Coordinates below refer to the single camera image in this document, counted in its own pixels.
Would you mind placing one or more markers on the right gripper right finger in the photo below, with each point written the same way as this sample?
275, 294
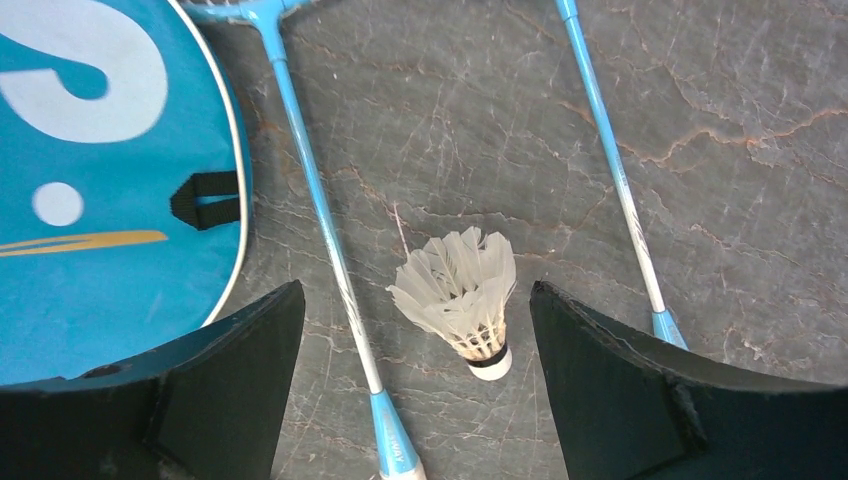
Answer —
627, 405

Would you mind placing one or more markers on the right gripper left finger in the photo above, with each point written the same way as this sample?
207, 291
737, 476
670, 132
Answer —
207, 405

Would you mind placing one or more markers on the shuttlecock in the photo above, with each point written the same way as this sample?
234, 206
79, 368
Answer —
457, 287

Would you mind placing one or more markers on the rear blue badminton racket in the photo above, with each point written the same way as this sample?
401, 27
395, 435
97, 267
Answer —
664, 325

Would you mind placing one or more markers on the blue badminton racket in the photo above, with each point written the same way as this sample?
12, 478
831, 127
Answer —
398, 458
664, 325

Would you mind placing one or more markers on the front blue badminton racket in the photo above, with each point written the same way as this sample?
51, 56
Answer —
398, 458

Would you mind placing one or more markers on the blue sport racket bag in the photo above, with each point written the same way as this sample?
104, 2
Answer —
125, 183

